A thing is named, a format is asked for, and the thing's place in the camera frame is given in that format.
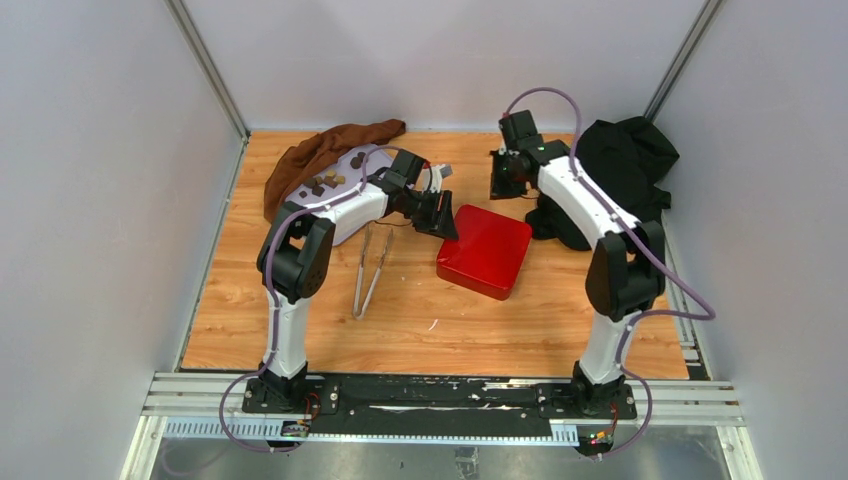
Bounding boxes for metal tongs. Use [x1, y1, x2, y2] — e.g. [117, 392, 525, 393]
[352, 223, 396, 322]

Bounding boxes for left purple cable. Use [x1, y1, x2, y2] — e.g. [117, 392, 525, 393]
[218, 145, 399, 454]

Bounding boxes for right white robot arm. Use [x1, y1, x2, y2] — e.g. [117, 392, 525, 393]
[489, 110, 665, 418]

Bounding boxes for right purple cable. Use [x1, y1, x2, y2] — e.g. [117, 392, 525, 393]
[503, 87, 717, 458]

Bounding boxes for black cloth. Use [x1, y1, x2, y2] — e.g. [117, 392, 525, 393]
[525, 116, 680, 251]

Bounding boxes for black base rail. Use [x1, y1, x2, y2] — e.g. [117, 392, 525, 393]
[241, 373, 637, 438]

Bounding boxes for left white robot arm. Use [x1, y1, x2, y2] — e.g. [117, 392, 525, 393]
[256, 149, 459, 413]

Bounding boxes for red chocolate box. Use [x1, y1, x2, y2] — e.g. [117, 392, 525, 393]
[436, 263, 520, 301]

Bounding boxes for red box lid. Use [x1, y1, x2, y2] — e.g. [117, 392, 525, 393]
[436, 205, 532, 270]

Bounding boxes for brown cloth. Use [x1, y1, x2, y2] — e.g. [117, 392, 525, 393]
[262, 119, 406, 222]

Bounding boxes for purple cable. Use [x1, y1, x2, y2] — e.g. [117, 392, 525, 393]
[503, 87, 717, 458]
[218, 145, 399, 454]

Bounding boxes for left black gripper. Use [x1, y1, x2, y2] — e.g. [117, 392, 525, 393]
[401, 188, 458, 242]

